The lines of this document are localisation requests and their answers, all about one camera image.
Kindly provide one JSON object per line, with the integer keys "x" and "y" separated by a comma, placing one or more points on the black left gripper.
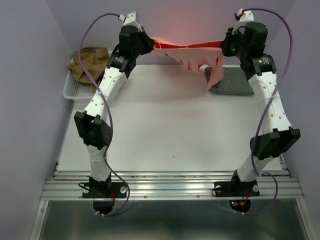
{"x": 148, "y": 42}

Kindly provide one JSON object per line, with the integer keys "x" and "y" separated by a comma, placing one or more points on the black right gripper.
{"x": 231, "y": 37}

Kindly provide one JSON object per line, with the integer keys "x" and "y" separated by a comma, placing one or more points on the pink skirt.
{"x": 194, "y": 56}

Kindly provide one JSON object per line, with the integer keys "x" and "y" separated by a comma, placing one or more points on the grey pleated skirt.
{"x": 233, "y": 83}

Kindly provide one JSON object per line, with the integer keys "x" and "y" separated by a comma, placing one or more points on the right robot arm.
{"x": 275, "y": 134}

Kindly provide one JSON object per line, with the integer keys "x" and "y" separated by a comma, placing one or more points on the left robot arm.
{"x": 94, "y": 124}

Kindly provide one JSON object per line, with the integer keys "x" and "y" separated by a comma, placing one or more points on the olive brown skirt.
{"x": 94, "y": 60}

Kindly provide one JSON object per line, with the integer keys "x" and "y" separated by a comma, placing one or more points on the white plastic bin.
{"x": 75, "y": 90}

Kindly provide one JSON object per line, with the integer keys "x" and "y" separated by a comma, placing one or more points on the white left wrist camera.
{"x": 131, "y": 19}

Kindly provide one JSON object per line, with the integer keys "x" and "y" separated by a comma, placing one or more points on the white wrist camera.
{"x": 242, "y": 17}
{"x": 131, "y": 19}

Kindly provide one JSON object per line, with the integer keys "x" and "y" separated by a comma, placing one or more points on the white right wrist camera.
{"x": 242, "y": 17}

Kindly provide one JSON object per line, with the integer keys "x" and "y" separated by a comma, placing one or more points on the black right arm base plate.
{"x": 229, "y": 189}

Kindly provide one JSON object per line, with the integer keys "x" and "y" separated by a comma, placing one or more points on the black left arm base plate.
{"x": 116, "y": 190}

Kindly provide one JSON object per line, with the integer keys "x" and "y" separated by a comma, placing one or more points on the aluminium rail frame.
{"x": 173, "y": 141}

